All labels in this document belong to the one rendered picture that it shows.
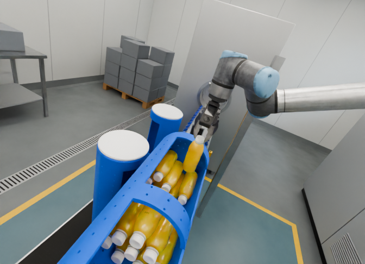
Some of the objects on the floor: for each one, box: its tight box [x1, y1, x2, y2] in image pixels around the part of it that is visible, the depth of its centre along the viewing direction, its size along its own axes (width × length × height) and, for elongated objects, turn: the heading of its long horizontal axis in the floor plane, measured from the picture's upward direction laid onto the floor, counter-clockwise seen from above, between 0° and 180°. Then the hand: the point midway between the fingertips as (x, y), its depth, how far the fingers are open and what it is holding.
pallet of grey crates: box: [103, 35, 175, 109], centre depth 402 cm, size 120×80×119 cm
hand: (200, 138), depth 78 cm, fingers closed on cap, 4 cm apart
